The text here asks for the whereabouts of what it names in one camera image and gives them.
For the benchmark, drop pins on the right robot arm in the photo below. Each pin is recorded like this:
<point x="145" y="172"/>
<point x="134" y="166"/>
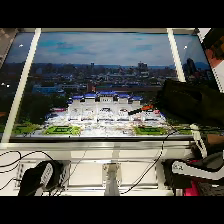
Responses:
<point x="200" y="170"/>

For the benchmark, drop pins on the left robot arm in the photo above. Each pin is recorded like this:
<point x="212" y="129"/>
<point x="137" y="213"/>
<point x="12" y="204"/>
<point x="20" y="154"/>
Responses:
<point x="40" y="176"/>

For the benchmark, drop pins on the silver frame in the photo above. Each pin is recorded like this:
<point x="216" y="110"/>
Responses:
<point x="100" y="173"/>

